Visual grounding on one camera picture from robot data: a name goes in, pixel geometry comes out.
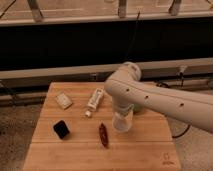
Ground green ceramic bowl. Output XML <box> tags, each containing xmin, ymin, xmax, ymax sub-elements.
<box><xmin>133</xmin><ymin>105</ymin><xmax>142</xmax><ymax>113</ymax></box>

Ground white tube with cap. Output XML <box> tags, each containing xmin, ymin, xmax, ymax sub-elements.
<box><xmin>85</xmin><ymin>88</ymin><xmax>104</xmax><ymax>117</ymax></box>

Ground dark red chili pepper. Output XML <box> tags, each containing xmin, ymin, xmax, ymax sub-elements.
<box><xmin>99</xmin><ymin>123</ymin><xmax>108</xmax><ymax>148</ymax></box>

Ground small beige soap block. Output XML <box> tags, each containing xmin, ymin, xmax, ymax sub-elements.
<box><xmin>55</xmin><ymin>93</ymin><xmax>72</xmax><ymax>109</ymax></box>

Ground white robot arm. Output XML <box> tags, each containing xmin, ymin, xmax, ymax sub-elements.
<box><xmin>104</xmin><ymin>62</ymin><xmax>213</xmax><ymax>134</ymax></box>

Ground black eraser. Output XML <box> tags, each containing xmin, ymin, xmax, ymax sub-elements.
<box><xmin>53</xmin><ymin>120</ymin><xmax>70</xmax><ymax>139</ymax></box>

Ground black hanging cable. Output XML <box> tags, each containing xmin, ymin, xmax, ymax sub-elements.
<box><xmin>111</xmin><ymin>10</ymin><xmax>141</xmax><ymax>82</ymax></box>

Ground black cables beside table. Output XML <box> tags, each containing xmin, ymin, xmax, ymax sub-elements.
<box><xmin>155</xmin><ymin>71</ymin><xmax>193</xmax><ymax>139</ymax></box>

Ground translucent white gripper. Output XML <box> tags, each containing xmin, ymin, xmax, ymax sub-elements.
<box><xmin>114</xmin><ymin>104</ymin><xmax>134</xmax><ymax>121</ymax></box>

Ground wooden cutting board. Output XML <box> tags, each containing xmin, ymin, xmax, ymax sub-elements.
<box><xmin>23</xmin><ymin>82</ymin><xmax>181</xmax><ymax>171</ymax></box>

